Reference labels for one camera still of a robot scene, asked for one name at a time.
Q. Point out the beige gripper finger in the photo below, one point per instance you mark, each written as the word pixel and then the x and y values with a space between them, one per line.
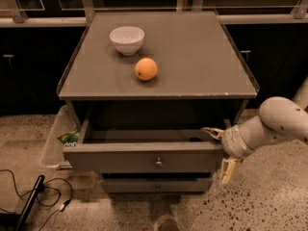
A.
pixel 215 133
pixel 228 168

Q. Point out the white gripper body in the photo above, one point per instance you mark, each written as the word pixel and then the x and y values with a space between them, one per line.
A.
pixel 231 141

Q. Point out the grey top drawer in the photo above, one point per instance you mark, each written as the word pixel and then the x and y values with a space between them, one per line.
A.
pixel 144 148

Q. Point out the grey drawer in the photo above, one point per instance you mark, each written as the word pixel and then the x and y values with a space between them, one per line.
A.
pixel 168 185
pixel 144 148

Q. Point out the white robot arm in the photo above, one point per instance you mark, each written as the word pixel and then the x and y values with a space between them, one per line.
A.
pixel 279 119

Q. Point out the grey drawer cabinet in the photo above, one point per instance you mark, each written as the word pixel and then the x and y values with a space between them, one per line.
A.
pixel 201 80

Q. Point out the grey bottom drawer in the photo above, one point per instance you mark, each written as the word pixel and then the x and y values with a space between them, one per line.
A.
pixel 168 185

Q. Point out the orange fruit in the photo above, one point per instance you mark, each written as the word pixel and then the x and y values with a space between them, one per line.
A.
pixel 146 69

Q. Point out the white ceramic bowl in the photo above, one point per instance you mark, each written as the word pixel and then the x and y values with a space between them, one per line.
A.
pixel 127 40

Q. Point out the green snack bag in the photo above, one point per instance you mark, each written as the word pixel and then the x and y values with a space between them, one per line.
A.
pixel 69 139

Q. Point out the clear plastic bin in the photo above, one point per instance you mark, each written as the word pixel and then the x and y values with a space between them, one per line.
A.
pixel 52 155

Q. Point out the black bar on floor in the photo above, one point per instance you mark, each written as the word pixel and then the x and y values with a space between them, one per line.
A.
pixel 29 203

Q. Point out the metal railing frame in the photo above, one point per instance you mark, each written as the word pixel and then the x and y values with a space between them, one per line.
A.
pixel 52 13

